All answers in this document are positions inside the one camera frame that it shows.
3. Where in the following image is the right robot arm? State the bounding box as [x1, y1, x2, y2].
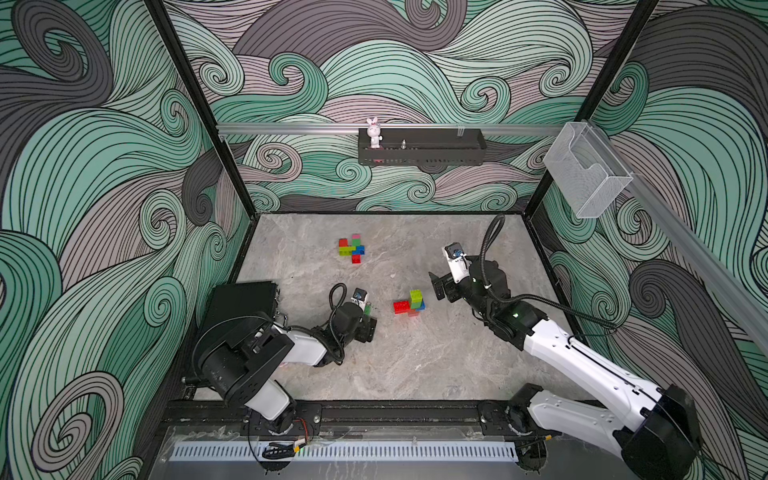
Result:
[430, 243, 704, 479]

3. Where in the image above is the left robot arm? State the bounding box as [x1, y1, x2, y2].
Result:
[192, 301, 378, 423]

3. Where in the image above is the white rabbit figurine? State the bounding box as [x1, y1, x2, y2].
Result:
[366, 117, 383, 149]

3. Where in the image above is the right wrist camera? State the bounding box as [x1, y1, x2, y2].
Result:
[444, 242, 469, 284]

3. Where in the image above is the white slotted cable duct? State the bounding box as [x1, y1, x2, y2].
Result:
[169, 440, 518, 463]

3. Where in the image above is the black wall shelf tray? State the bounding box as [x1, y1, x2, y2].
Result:
[357, 127, 488, 168]

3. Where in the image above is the clear plastic wall box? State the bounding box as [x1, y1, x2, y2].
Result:
[544, 121, 633, 219]

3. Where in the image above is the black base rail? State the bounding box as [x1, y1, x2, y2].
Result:
[161, 400, 563, 437]

